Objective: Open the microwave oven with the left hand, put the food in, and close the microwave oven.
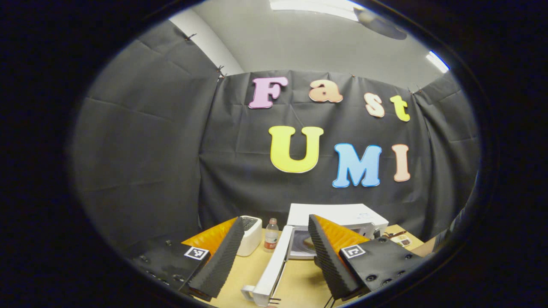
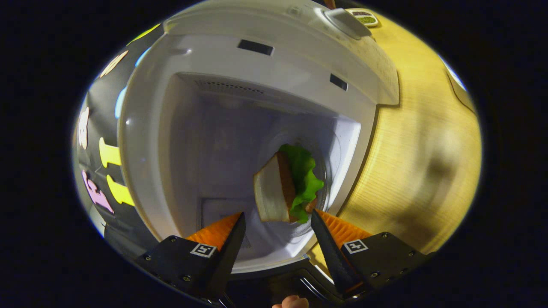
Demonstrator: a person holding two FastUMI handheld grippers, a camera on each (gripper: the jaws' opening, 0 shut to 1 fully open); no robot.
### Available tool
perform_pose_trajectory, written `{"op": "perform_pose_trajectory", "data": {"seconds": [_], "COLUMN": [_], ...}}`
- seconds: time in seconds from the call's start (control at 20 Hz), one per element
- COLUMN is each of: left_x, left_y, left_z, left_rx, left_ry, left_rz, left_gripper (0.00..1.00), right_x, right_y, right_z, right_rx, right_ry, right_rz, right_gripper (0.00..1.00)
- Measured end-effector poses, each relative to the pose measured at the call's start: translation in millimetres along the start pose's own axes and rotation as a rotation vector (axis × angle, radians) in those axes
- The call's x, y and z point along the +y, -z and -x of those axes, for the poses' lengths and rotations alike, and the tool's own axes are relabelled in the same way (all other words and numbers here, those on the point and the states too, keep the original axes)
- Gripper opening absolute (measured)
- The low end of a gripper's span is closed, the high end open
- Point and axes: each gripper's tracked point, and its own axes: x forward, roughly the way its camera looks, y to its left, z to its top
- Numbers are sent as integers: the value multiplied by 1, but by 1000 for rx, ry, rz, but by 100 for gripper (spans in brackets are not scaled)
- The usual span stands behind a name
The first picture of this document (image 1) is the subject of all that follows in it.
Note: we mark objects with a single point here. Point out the clear water bottle red label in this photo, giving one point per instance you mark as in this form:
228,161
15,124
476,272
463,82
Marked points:
271,237

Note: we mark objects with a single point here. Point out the white microwave oven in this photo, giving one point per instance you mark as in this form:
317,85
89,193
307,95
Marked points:
338,214

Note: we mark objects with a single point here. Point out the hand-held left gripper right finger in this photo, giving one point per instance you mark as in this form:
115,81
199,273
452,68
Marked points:
327,265

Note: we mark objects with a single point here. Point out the white toaster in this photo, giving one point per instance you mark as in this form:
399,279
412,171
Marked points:
252,239

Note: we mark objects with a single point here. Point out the long ceiling light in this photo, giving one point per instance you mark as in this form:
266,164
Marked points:
317,6

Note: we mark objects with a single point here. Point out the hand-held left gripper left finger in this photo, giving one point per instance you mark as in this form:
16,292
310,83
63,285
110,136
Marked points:
220,263

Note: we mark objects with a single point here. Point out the bread sandwich with lettuce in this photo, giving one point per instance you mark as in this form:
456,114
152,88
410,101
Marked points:
306,244

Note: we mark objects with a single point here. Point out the brown wooden spoon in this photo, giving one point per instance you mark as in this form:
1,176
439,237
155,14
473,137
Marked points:
396,234

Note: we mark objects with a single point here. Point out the small ceiling light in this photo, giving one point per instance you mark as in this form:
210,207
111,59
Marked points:
437,62

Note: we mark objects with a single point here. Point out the black backdrop cloth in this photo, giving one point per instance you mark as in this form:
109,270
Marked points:
171,149

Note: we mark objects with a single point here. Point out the divided plate of beans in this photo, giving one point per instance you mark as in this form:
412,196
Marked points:
402,241

